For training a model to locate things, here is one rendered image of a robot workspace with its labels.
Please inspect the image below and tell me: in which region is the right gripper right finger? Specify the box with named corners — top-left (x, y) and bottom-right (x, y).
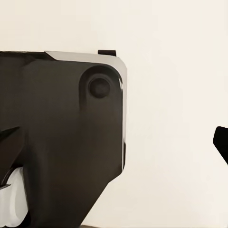
top-left (213, 126), bottom-right (228, 165)

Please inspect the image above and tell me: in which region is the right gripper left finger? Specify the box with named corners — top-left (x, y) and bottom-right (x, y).
top-left (0, 126), bottom-right (25, 184)

